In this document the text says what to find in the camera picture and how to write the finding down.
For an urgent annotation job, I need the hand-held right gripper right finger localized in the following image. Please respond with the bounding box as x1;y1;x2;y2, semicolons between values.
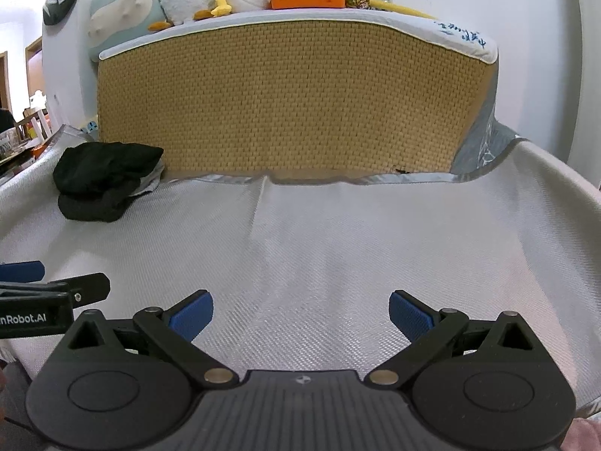
364;290;555;384

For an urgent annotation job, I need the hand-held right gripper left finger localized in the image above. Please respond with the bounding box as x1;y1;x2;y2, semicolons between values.
44;290;238;384

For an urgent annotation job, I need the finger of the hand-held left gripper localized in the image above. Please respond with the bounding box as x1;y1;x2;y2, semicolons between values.
0;272;112;309
0;261;46;283

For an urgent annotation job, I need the black white-printed sweatshirt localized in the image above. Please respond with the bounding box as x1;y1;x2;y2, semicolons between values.
53;142;165;197

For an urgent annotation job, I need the white woven bed mat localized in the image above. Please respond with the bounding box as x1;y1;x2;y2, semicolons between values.
0;124;601;437

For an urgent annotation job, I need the grey patterned sheet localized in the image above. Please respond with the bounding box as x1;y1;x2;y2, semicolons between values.
450;103;531;184

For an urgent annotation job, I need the wooden door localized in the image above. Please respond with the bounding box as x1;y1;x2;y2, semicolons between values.
0;36;48;118

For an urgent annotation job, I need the person's pink clothing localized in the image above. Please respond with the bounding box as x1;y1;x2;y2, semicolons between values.
570;416;601;451

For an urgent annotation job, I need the blue and cream plush pillow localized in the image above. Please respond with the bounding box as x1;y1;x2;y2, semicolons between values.
88;0;163;63

